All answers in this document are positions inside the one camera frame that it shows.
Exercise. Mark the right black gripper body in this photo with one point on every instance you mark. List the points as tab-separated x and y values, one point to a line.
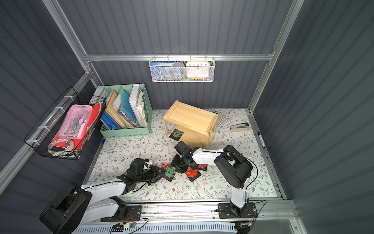
179	162

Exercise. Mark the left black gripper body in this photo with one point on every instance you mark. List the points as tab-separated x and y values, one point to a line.
158	171

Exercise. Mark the green tea bag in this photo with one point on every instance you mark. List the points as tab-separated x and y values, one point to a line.
169	174
176	134

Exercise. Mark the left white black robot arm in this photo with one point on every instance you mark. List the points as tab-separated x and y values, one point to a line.
78	205

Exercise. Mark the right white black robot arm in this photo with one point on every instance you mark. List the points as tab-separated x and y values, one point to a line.
234	167

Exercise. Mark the red tea bag bottom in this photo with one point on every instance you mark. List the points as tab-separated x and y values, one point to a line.
192	174

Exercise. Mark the red tea bag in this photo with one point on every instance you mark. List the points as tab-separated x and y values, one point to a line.
202	167
164	165
192	174

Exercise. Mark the red tea bag left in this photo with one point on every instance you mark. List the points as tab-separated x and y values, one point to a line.
164	165

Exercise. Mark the red tea bag right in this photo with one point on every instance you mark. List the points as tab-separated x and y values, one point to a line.
202	167

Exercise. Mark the wooden two-tier shelf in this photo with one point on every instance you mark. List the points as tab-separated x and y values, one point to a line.
198	125

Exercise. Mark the white calculator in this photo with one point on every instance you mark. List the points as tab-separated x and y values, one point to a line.
223	120

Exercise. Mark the green file organizer box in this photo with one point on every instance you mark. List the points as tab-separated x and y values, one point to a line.
115	123

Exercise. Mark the teal folder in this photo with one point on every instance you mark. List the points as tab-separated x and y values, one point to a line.
125	106

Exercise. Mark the grey stapler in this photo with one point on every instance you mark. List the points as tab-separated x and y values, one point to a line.
243	127

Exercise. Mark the white binder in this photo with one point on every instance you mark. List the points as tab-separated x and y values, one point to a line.
133	100

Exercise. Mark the clear tape roll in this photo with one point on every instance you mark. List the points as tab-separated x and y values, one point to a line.
61	144

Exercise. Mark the pink plastic tool case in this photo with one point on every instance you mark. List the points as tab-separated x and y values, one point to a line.
75	122

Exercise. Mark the black marker pen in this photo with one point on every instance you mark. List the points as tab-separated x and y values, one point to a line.
261	139

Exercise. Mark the grey tape roll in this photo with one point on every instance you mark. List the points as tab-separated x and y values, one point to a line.
177	71

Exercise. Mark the yellow white clock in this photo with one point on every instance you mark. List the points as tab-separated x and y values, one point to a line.
197	69

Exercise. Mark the blue box in basket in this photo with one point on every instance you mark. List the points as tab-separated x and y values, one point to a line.
160	70

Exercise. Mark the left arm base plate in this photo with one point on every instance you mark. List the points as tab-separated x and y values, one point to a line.
125	214

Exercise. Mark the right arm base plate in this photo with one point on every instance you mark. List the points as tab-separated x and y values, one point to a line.
229	210

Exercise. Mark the black wire basket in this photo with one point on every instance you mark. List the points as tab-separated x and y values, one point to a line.
43	133

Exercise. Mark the white mesh wall basket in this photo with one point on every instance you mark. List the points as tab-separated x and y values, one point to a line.
184	60

